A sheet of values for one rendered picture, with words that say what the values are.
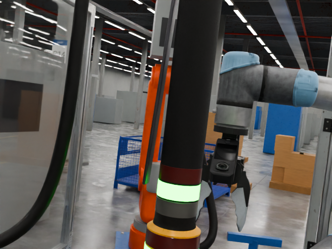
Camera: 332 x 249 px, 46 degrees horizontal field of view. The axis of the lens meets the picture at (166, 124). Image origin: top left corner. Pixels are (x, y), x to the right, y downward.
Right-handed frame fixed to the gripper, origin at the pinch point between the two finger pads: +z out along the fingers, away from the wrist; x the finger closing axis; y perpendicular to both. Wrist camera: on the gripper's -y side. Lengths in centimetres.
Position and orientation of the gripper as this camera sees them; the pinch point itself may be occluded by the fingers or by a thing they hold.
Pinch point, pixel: (217, 223)
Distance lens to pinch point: 84.2
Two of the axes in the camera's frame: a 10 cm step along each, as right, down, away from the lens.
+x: -9.6, -1.4, 2.4
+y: 2.4, -0.2, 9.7
